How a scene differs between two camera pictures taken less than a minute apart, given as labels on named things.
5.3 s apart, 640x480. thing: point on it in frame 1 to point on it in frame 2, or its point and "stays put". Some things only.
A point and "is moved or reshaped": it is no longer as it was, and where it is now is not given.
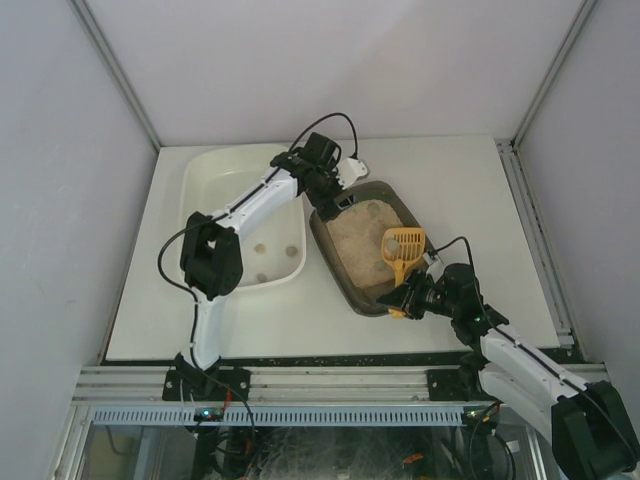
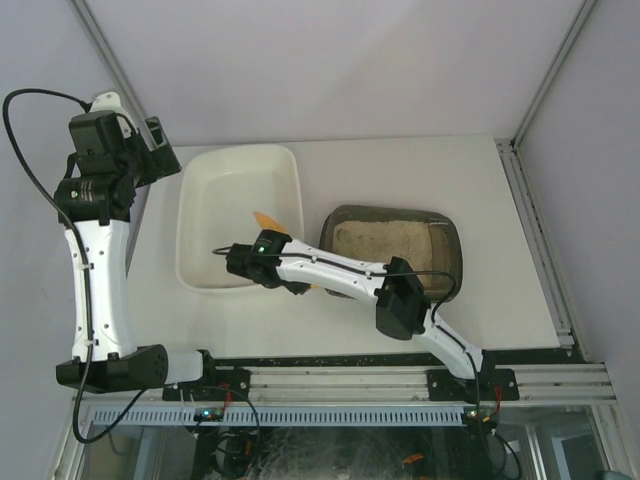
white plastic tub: [273, 242] stays put
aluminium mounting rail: [195, 384] stays put
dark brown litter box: [350, 240] is moved or reshaped
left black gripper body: [324, 198] to [163, 151]
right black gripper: [410, 295] to [295, 286]
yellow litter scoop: [402, 246] to [270, 224]
